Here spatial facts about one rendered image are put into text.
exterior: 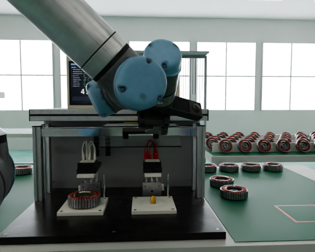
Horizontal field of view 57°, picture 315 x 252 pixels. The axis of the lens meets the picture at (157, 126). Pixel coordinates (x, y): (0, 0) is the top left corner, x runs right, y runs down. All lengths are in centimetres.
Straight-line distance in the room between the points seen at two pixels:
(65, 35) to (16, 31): 778
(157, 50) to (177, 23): 718
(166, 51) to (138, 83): 18
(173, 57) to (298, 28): 815
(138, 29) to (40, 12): 723
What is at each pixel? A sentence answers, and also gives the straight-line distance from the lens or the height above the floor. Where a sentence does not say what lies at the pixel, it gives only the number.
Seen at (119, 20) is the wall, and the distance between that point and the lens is 772.
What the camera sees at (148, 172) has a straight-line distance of 109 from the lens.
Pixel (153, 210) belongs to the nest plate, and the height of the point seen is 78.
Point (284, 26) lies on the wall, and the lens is 850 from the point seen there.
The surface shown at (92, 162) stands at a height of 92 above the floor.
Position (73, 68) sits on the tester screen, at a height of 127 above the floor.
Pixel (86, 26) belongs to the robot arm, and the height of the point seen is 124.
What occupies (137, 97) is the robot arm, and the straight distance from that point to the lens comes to 40.
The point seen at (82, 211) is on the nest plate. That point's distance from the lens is 102.
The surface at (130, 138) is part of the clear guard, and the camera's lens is 88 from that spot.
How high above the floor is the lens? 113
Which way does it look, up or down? 4 degrees down
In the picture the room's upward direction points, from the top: straight up
